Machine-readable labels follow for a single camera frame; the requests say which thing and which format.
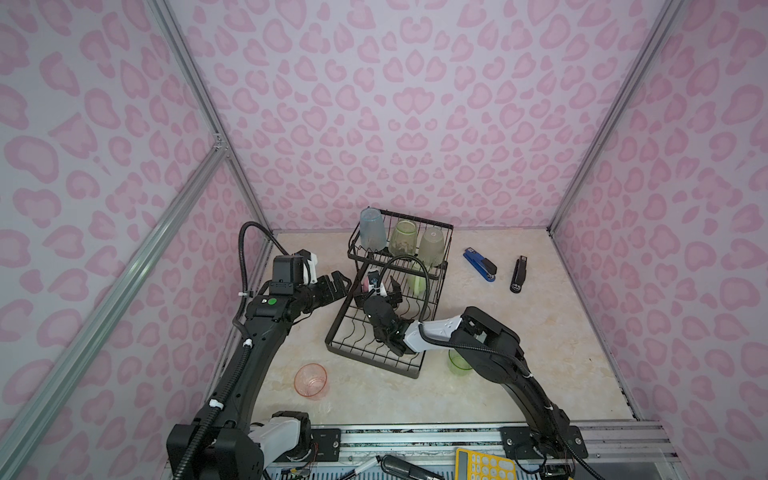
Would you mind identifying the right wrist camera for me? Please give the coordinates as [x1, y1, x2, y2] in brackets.
[364, 269, 387, 297]

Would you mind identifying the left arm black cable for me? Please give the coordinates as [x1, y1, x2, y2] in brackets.
[237, 221, 289, 313]

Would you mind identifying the yellow calculator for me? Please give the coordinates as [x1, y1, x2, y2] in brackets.
[454, 448, 517, 480]

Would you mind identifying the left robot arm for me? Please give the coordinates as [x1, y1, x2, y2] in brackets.
[166, 271, 352, 479]

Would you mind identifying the pink transparent cup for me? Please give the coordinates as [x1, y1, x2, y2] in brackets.
[293, 363, 329, 400]

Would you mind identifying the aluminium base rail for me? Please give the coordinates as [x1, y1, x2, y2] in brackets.
[261, 421, 688, 479]

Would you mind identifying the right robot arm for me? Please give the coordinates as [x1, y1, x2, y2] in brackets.
[363, 291, 583, 463]

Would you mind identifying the black wire dish rack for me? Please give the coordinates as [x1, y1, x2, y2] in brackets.
[325, 207, 454, 379]

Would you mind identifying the teal textured plastic cup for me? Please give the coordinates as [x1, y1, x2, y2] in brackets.
[359, 207, 388, 252]

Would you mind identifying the light green transparent cup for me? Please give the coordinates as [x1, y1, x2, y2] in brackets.
[388, 219, 418, 257]

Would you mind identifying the pale green frosted cup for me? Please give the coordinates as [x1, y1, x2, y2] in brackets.
[418, 226, 446, 268]

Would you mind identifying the black marker pen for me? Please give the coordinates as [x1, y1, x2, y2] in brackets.
[335, 454, 446, 480]

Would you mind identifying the blue stapler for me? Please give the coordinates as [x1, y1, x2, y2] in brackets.
[463, 247, 497, 282]

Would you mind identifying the white mug green handle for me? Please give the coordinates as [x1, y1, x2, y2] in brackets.
[407, 274, 428, 297]

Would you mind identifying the bright green transparent cup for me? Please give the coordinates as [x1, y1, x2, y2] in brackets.
[448, 350, 473, 376]

